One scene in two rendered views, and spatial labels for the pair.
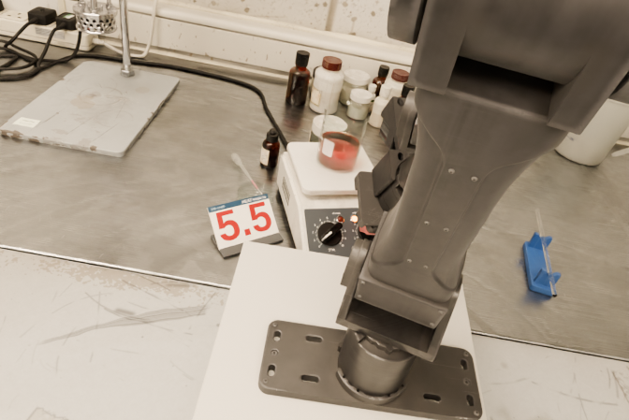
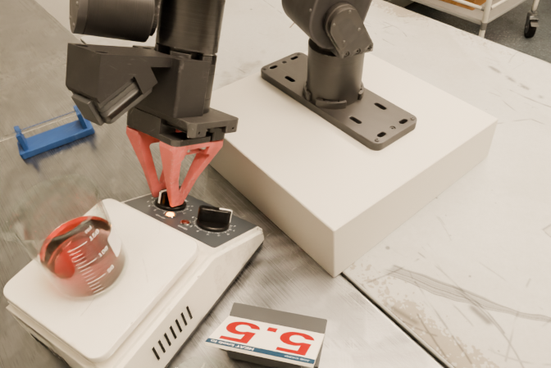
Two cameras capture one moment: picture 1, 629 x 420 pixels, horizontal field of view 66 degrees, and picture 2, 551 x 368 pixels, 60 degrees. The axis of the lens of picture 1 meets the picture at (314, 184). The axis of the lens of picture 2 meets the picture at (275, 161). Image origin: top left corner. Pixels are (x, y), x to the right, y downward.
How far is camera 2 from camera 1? 0.64 m
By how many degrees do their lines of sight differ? 86
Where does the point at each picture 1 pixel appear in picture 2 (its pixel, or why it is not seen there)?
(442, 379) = (296, 69)
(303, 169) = (156, 279)
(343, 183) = (141, 228)
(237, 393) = (433, 132)
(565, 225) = not seen: outside the picture
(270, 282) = (345, 178)
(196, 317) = (405, 266)
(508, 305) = not seen: hidden behind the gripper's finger
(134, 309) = (468, 312)
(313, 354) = (365, 114)
